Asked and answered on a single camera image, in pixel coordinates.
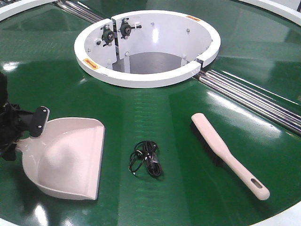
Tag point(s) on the pink plastic dustpan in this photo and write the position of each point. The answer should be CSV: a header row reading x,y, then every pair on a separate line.
x,y
65,160

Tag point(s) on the right steel transfer rollers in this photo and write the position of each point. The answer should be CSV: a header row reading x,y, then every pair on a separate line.
x,y
252,99

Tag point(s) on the left steel transfer rollers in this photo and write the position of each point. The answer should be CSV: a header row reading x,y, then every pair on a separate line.
x,y
78,10

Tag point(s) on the steel transfer rollers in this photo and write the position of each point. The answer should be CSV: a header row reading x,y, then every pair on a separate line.
x,y
78,10
252,99

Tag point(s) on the green conveyor belt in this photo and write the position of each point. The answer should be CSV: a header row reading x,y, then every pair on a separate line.
x,y
157,169

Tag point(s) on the orange arrow sticker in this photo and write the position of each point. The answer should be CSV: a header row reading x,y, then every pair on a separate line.
x,y
193,18
91,64

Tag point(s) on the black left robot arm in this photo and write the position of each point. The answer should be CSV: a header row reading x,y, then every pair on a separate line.
x,y
4,92

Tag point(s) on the black bearing mount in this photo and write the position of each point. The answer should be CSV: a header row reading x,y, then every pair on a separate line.
x,y
108,35
126,29

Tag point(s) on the left black bearing mount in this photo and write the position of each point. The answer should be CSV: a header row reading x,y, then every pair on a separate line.
x,y
108,35

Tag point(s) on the front orange arrow sticker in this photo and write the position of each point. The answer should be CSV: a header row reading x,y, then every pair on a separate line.
x,y
91,64

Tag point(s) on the right black bearing mount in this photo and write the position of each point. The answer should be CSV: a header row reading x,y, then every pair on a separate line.
x,y
126,29

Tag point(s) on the rear orange arrow sticker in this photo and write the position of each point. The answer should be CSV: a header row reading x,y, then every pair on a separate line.
x,y
193,18

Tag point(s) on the white outer rim right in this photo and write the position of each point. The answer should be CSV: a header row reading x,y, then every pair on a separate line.
x,y
292,15

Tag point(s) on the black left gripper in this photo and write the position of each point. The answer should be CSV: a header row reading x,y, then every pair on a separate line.
x,y
14,122

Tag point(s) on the pink hand brush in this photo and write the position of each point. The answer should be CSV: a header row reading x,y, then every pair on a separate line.
x,y
219,147

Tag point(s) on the white rim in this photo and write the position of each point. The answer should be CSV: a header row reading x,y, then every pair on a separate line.
x,y
292,15
9,8

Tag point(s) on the white outer rim left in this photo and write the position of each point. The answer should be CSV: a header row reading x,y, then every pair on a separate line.
x,y
9,8

